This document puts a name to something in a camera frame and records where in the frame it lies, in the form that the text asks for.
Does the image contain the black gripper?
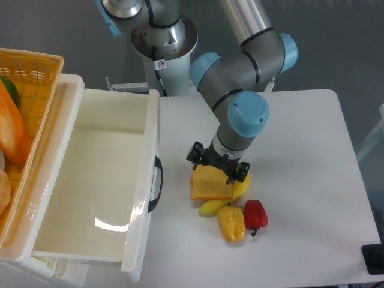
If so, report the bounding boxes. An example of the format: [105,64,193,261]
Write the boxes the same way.
[186,141,250,185]

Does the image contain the toy bread slice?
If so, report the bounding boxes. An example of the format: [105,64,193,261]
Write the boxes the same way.
[190,166,233,200]

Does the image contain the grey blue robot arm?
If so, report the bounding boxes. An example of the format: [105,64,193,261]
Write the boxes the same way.
[96,1,298,182]

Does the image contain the yellow toy banana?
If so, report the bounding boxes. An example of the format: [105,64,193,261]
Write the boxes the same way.
[198,175,250,217]

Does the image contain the yellow toy bell pepper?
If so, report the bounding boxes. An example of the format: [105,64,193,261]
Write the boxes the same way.
[216,202,245,243]

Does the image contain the red toy bell pepper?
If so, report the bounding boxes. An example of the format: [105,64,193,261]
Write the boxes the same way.
[243,199,269,237]

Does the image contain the white plastic drawer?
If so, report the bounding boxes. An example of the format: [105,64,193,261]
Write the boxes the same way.
[32,89,160,284]

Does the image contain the black device at edge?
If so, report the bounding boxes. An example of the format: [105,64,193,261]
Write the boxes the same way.
[361,244,383,275]

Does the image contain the orange toy baguette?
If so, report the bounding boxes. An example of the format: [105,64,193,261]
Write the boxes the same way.
[1,81,32,163]

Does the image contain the yellow woven basket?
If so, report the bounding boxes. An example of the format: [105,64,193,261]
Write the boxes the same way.
[1,48,64,239]

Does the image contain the green toy vegetable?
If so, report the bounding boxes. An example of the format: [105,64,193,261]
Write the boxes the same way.
[1,76,20,107]

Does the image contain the white drawer cabinet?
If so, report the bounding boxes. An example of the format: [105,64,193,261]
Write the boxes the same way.
[1,74,89,287]

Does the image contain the black drawer handle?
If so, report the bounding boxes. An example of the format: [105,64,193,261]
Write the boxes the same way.
[148,156,164,213]

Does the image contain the white metal base bracket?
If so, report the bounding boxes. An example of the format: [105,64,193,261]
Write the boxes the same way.
[106,76,149,94]

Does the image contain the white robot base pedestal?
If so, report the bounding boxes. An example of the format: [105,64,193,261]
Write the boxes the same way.
[131,15,198,96]

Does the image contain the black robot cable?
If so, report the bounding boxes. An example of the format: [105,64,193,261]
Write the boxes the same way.
[151,45,169,97]

